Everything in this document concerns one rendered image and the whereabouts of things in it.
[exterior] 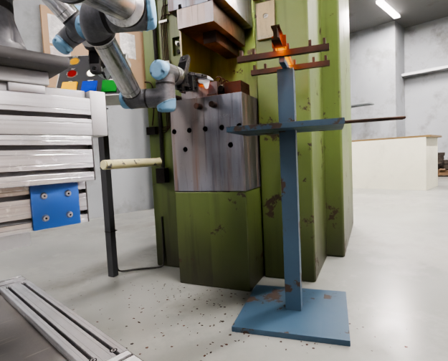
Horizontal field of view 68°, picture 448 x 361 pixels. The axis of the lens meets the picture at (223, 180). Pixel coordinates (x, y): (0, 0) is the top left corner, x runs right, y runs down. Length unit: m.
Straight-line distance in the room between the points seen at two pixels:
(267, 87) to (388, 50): 8.12
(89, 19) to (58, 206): 0.58
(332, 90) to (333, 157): 0.39
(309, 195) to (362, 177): 4.33
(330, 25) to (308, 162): 0.88
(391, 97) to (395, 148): 3.84
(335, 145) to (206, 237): 0.94
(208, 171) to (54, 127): 0.99
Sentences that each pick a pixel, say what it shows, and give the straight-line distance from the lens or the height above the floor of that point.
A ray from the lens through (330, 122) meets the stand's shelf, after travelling 1.14.
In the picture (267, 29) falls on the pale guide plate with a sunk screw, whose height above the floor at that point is 1.23.
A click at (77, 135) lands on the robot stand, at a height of 0.68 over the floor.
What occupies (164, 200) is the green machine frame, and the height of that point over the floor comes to 0.39.
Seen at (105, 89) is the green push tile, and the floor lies 0.99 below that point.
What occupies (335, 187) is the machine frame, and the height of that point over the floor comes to 0.42.
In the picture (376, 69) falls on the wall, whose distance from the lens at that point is 9.70.
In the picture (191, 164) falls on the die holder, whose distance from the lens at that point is 1.61.
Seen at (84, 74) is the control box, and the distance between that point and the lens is 1.90.
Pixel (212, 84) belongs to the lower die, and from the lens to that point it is 1.65.
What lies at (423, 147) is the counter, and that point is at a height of 0.64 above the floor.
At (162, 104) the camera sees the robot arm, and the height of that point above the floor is 0.84.
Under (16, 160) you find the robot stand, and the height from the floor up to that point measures 0.64.
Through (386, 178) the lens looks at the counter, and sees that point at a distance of 5.81.
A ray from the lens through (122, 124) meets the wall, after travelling 4.32.
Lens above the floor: 0.63
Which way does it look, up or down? 4 degrees down
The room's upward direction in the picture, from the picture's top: 3 degrees counter-clockwise
